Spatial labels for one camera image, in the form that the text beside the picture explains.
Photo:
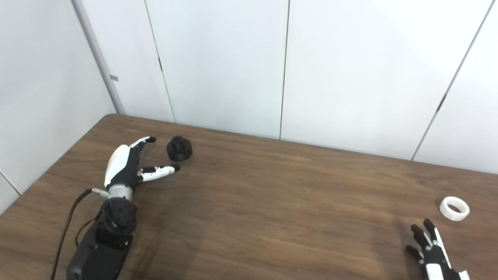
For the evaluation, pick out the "round black plastic part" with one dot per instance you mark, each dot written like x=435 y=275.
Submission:
x=179 y=151

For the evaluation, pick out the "grey wall corner post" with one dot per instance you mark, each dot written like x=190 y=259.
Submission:
x=99 y=58

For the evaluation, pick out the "white and black left hand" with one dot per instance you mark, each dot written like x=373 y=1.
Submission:
x=120 y=163

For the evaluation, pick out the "white and black right hand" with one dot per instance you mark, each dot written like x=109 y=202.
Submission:
x=435 y=260

